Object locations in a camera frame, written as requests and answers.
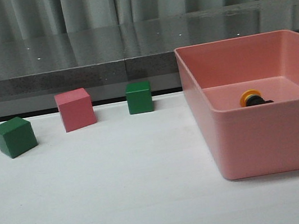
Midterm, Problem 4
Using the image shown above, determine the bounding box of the yellow push button switch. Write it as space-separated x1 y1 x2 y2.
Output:
239 89 274 108

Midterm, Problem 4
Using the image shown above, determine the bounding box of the green cube middle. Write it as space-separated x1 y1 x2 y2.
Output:
125 81 154 115

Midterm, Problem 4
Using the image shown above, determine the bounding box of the green cube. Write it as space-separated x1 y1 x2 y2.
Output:
125 81 154 115
0 117 38 159

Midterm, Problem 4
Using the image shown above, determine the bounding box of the pink cube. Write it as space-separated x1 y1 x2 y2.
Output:
54 88 97 132

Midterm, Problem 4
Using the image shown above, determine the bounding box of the grey stone ledge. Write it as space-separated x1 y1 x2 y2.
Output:
0 0 299 119

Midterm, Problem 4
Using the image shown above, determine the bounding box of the green cube left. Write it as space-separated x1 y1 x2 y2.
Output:
0 117 38 159

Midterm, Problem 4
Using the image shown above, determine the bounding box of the pink plastic bin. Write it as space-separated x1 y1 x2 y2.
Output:
175 30 299 180

